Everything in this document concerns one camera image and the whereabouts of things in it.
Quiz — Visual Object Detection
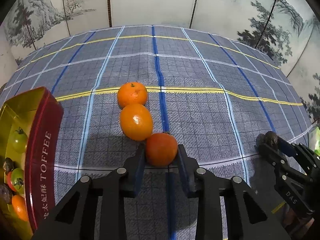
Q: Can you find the large green tomato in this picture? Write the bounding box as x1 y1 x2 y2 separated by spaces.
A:
10 127 28 154

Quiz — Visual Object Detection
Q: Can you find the large dark brown fruit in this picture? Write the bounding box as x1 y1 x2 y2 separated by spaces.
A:
264 131 278 151

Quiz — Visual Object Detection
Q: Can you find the red gold toffee tin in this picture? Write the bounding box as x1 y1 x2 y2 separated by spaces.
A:
1 87 63 239

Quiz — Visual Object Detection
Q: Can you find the small red tomato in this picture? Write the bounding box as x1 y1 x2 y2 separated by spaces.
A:
7 171 16 192

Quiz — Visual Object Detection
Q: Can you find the orange-red tomato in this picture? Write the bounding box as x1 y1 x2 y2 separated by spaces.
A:
145 133 178 167

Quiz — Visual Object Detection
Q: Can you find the green package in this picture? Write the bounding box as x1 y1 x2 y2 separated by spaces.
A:
308 126 320 155

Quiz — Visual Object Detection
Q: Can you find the green tomato with stem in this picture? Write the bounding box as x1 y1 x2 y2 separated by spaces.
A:
11 168 24 194

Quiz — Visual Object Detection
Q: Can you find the large orange mandarin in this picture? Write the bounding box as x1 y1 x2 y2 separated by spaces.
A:
11 194 29 222

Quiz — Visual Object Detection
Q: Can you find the dark chestnut fruit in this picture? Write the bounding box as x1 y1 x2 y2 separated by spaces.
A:
3 158 15 174

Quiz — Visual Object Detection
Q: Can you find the small orange mandarin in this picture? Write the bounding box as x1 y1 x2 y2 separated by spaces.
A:
117 82 148 109

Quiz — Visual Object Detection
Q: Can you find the small dark brown fruit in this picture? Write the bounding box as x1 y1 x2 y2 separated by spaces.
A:
0 184 13 204

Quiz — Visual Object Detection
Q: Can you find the glossy orange kumquat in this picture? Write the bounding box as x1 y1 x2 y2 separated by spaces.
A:
120 103 153 141

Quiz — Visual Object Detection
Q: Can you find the painted landscape folding screen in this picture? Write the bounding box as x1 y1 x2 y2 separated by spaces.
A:
1 0 319 121

